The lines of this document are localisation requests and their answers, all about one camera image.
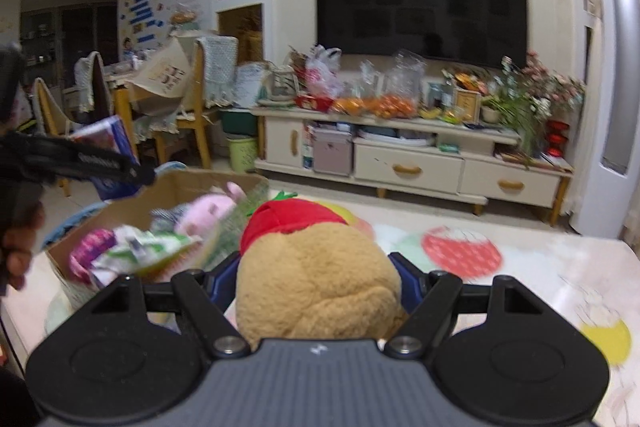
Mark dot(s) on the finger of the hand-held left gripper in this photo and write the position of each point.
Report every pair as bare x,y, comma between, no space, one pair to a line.
140,174

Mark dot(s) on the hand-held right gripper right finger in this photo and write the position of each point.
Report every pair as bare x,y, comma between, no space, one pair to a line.
407,279

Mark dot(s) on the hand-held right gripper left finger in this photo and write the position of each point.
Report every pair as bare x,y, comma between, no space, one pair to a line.
227,279

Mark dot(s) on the blue and white carton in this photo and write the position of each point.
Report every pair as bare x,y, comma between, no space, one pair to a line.
112,134

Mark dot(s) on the cardboard box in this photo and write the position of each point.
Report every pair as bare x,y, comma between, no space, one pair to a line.
195,187

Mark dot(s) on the green striped cloth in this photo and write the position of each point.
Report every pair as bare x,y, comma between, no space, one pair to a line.
165,252

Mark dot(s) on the pink plush pig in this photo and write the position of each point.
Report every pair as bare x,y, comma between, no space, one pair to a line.
205,212

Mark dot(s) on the brown bear plush red hat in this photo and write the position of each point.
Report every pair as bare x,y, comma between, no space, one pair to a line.
315,277

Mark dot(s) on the magenta patterned knit hat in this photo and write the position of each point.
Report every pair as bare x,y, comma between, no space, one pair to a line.
90,252

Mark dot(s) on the person's left hand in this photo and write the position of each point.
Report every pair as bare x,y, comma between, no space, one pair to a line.
22,252

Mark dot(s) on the wooden chair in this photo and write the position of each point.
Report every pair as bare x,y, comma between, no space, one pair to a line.
90,82
192,127

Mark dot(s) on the canvas tote bag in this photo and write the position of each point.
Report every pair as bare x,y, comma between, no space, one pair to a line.
165,77

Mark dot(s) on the pale green wastebasket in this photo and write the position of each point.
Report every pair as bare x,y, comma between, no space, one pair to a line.
243,154

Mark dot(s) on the cream television cabinet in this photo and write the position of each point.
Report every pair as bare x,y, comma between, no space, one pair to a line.
410,169

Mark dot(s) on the dark green bin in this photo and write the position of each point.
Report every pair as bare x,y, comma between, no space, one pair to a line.
239,122

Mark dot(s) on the knitted chair cover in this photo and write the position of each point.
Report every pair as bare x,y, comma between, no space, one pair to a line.
217,67

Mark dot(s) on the small green box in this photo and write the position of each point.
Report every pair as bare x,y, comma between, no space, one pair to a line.
448,147

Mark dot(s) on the paper sheet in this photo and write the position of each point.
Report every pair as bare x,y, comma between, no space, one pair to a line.
252,84

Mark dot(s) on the pink storage box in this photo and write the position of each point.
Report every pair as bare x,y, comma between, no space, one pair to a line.
332,152

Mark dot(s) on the bunch of bananas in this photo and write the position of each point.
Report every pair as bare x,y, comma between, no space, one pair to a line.
430,113

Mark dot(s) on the white basket planter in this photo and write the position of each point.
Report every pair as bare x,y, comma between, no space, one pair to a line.
284,84

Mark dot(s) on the clear bag of oranges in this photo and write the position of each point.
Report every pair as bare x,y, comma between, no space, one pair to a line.
355,104
397,104

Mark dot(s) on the glass jar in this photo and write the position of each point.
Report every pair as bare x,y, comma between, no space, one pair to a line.
435,96

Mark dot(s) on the potted green plant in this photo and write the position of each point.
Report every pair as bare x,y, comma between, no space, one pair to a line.
515,127

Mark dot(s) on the red lantern ornament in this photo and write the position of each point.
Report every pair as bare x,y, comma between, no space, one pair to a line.
557,138

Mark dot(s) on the white plastic bag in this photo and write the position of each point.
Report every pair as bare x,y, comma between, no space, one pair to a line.
322,74

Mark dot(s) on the artificial flower bouquet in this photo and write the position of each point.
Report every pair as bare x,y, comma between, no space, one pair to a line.
545,82

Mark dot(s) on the black television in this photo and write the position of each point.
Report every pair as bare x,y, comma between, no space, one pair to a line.
420,2

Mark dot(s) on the white standing air conditioner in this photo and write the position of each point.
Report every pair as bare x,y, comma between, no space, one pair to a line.
615,82

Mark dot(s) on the wooden picture frame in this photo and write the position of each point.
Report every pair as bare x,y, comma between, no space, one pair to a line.
466,106

